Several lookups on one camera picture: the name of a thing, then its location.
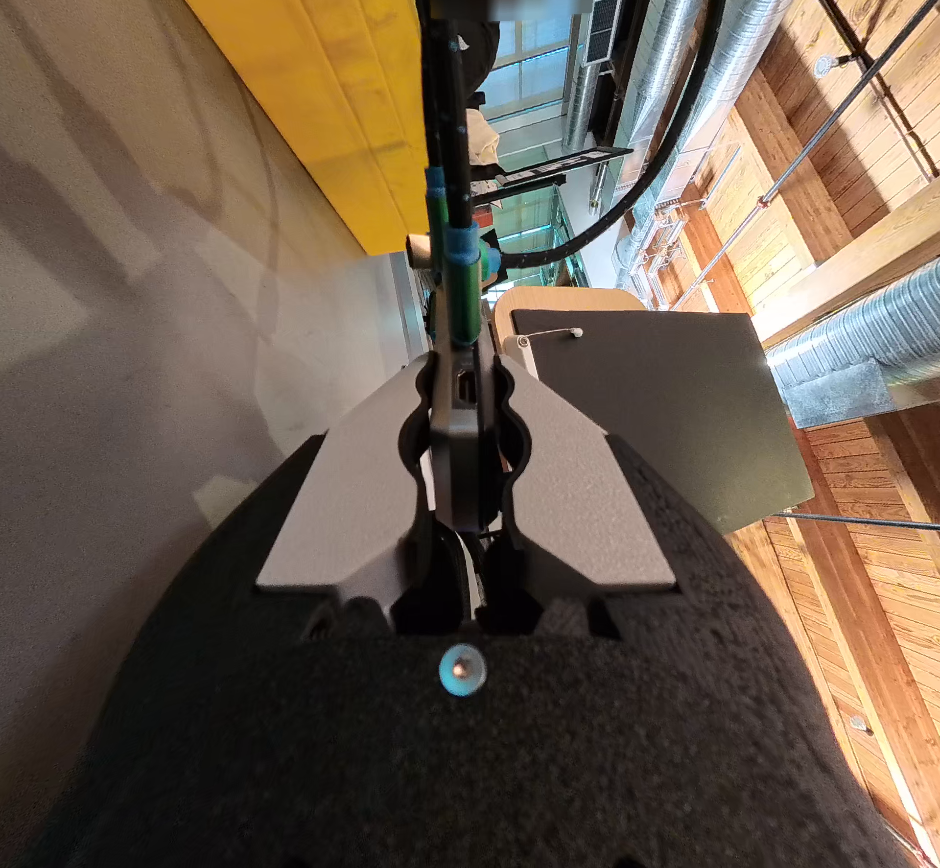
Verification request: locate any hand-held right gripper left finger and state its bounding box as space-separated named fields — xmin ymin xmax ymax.
xmin=257 ymin=354 xmax=442 ymax=634

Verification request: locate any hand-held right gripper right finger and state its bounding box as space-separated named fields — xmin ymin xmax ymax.
xmin=485 ymin=355 xmax=675 ymax=634

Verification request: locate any black braided right-angle HDMI cable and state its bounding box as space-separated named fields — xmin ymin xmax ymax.
xmin=473 ymin=0 xmax=735 ymax=292

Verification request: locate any yellow plastic bin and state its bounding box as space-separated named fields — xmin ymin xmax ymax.
xmin=136 ymin=0 xmax=430 ymax=256

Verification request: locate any grey desk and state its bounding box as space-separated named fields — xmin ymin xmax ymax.
xmin=0 ymin=0 xmax=436 ymax=781

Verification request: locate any black hanging bar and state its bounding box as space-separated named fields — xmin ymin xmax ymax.
xmin=470 ymin=147 xmax=634 ymax=207

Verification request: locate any metal ceiling pipe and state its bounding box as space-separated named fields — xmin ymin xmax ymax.
xmin=670 ymin=0 xmax=940 ymax=312

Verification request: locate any white air vent grille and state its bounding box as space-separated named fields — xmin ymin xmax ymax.
xmin=584 ymin=0 xmax=627 ymax=66

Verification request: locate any thin black wire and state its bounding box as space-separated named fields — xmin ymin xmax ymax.
xmin=771 ymin=512 xmax=940 ymax=533

